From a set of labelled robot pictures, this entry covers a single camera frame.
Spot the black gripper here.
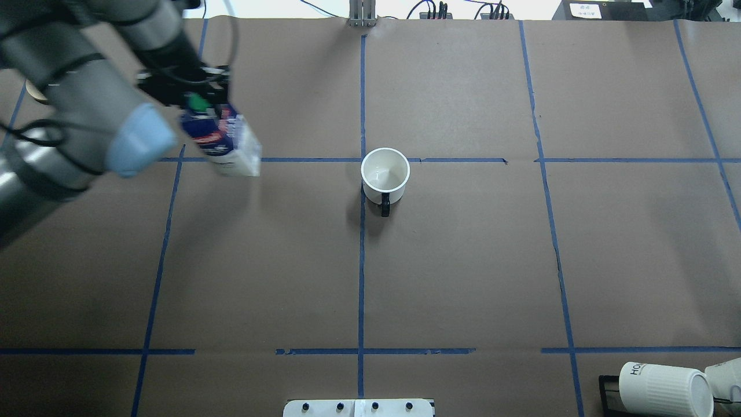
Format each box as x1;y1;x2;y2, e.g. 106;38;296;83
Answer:
137;59;230;108

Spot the blue white milk carton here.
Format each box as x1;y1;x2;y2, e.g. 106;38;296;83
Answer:
179;93;262;177

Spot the white mug black handle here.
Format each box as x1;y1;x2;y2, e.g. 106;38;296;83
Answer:
360;147;411;217

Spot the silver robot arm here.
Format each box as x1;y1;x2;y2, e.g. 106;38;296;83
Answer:
2;1;229;248

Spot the wooden stand with round base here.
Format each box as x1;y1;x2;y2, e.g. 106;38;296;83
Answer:
24;79;49;105

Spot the upper orange black connector block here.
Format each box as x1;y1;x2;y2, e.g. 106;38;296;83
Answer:
414;1;453;20

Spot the orange black connector block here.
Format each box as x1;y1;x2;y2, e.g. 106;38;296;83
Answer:
474;2;514;20
414;1;453;20

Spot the lower orange black connector block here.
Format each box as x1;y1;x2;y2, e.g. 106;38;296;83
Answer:
474;2;514;20

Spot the black box with label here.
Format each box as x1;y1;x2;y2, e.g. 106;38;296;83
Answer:
551;1;651;21

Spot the white ribbed mug on rack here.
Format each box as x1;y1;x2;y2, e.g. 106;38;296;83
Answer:
618;361;714;416

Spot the aluminium frame post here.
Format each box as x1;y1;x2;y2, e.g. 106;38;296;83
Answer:
347;0;378;27

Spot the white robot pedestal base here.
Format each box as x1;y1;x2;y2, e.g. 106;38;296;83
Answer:
283;398;436;416

